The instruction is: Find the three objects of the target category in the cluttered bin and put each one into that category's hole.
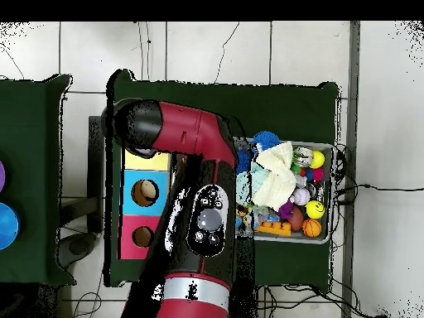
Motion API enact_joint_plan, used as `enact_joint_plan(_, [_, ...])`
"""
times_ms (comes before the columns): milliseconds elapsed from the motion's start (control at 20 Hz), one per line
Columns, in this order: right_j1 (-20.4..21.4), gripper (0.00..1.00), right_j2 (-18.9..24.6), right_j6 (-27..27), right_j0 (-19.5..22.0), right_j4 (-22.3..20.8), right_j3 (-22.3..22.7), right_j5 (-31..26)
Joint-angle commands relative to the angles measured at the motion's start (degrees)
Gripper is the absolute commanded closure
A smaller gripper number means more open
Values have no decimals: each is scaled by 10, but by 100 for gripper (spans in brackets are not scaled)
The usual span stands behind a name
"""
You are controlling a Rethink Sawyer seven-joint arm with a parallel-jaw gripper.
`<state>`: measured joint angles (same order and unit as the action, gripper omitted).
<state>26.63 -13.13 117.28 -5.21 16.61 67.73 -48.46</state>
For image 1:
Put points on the blue fuzzy ball with eye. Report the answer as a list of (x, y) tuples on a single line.
[(266, 139)]

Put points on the cream knitted cloth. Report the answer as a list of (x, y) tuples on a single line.
[(278, 179)]

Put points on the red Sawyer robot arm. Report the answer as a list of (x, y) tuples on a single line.
[(192, 132)]

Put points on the wooden box with three holes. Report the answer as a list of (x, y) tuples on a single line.
[(129, 205)]

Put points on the metal mesh bin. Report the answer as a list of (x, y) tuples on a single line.
[(291, 239)]

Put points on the mint knitted cloth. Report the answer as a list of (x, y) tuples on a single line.
[(245, 188)]

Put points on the blue spiky ball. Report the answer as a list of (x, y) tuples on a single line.
[(244, 160)]

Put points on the orange toy block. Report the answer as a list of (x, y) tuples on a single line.
[(273, 228)]

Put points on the dark green table cloth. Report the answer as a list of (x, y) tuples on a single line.
[(26, 165), (281, 106)]

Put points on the plain yellow ball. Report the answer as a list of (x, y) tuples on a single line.
[(318, 160)]

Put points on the yellow smiley ball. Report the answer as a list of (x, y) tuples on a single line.
[(314, 209)]

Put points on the orange toy basketball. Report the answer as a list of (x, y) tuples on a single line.
[(311, 228)]

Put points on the black upright panel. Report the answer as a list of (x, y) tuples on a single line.
[(96, 185)]

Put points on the dark grey stand base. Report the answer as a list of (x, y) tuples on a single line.
[(78, 246)]

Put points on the large purple ball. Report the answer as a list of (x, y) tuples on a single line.
[(1, 175)]

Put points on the large blue ball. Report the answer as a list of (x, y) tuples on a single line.
[(6, 225)]

